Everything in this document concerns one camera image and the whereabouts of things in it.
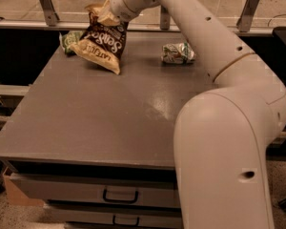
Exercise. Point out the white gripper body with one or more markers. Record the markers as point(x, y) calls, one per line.
point(116, 3)

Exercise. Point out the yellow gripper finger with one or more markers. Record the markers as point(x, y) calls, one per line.
point(106, 16)

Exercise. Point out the brown Late July chip bag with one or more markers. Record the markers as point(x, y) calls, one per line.
point(100, 44)

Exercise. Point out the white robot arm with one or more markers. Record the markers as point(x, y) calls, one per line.
point(221, 136)

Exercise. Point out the green jalapeno chip bag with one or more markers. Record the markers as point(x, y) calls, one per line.
point(69, 38)

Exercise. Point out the crumpled green white snack bag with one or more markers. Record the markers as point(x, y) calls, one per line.
point(179, 53)

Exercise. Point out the upper grey drawer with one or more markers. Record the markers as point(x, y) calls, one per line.
point(98, 190)

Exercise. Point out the grey drawer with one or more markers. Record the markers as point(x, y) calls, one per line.
point(98, 190)
point(117, 215)

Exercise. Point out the lower grey drawer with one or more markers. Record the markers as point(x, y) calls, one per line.
point(117, 215)

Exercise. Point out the middle metal railing bracket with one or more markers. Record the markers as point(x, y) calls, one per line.
point(165, 19)

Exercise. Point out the metal railing bracket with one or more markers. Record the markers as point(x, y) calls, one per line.
point(165, 19)
point(245, 20)
point(51, 17)

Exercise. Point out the left metal railing bracket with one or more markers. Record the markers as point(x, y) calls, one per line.
point(51, 17)

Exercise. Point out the right metal railing bracket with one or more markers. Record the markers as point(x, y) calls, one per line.
point(245, 20)

